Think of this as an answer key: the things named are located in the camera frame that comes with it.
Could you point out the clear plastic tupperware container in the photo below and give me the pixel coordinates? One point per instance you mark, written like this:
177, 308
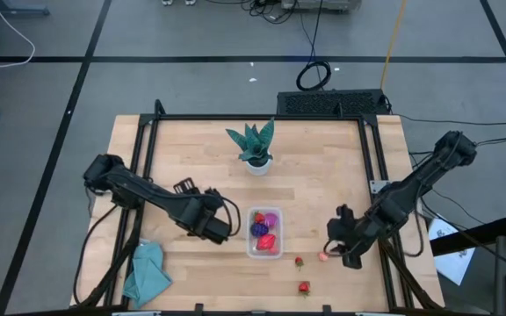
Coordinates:
253, 251

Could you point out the grey furniture base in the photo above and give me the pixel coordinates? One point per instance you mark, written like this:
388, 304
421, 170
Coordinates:
16, 9

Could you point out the red toy tomato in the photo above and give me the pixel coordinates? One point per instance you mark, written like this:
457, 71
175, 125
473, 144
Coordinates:
265, 242

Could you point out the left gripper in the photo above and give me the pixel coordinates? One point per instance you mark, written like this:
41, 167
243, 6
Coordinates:
204, 219

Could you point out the teal cloth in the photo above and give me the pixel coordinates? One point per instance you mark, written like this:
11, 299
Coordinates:
147, 274

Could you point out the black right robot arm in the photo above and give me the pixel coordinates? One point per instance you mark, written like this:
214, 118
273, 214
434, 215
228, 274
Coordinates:
411, 184

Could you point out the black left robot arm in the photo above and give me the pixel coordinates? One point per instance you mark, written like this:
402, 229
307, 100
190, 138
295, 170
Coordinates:
143, 191

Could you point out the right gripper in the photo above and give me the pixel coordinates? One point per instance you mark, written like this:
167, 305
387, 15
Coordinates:
360, 232

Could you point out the silver mounting plate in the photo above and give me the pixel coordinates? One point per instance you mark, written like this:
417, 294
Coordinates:
378, 186

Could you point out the small pink toy fruit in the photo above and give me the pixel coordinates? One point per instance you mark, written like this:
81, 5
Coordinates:
323, 256

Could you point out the black desk beam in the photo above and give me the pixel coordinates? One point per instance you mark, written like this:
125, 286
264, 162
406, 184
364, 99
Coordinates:
477, 234

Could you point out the black metal table frame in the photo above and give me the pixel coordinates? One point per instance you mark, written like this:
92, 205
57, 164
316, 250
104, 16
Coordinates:
257, 117

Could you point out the grey floor device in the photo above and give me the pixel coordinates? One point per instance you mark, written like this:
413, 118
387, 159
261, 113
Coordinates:
323, 4

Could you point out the purple toy grapes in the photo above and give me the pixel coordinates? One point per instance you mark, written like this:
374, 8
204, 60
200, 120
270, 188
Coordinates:
259, 229

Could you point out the white paper sheets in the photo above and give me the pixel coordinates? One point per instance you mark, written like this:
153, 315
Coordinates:
453, 263

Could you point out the green plant in white pot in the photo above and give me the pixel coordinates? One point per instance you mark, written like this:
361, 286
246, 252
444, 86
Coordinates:
255, 147

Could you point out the black perforated computer case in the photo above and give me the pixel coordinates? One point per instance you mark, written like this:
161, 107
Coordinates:
332, 103

